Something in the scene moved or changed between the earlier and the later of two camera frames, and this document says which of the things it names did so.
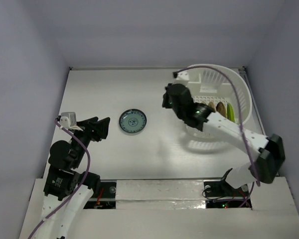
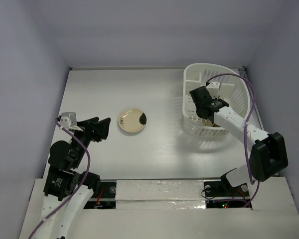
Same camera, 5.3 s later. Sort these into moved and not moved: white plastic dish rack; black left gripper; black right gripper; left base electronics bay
Moved: black right gripper
Not moved: black left gripper; white plastic dish rack; left base electronics bay
